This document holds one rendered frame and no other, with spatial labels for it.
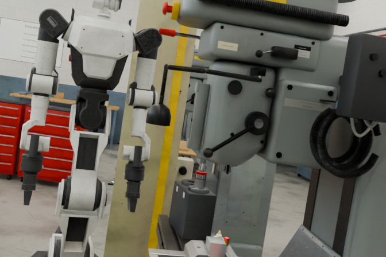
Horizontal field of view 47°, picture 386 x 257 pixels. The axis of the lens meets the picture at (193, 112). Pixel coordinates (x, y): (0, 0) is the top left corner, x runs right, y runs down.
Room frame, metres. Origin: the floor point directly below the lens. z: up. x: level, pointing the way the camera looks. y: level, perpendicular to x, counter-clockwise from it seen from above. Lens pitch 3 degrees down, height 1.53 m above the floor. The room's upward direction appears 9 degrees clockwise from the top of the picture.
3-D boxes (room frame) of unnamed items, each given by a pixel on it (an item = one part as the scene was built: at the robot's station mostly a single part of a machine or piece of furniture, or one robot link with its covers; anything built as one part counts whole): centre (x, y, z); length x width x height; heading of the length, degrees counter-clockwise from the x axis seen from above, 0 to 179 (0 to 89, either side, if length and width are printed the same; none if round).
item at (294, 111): (1.46, -0.32, 1.47); 0.24 x 0.19 x 0.26; 9
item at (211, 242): (1.39, -0.13, 1.04); 0.06 x 0.05 x 0.06; 10
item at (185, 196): (1.87, -0.05, 1.03); 0.22 x 0.12 x 0.20; 18
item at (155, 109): (1.33, 0.10, 1.44); 0.07 x 0.07 x 0.06
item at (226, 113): (1.43, -0.13, 1.47); 0.21 x 0.19 x 0.32; 9
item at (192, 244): (1.38, -0.08, 1.02); 0.12 x 0.06 x 0.04; 10
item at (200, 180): (1.82, -0.07, 1.16); 0.05 x 0.05 x 0.06
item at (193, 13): (1.44, -0.14, 1.81); 0.47 x 0.26 x 0.16; 99
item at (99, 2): (2.00, 0.46, 1.84); 0.10 x 0.07 x 0.09; 107
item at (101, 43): (2.06, 0.47, 1.63); 0.34 x 0.30 x 0.36; 107
